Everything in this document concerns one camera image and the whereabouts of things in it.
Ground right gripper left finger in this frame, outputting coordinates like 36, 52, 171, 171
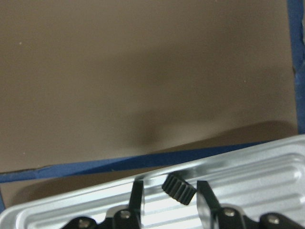
129, 180, 144, 219

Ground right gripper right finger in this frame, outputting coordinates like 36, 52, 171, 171
196, 181, 221, 221

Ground small black bearing gear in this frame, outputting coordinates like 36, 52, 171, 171
162, 173, 197, 206

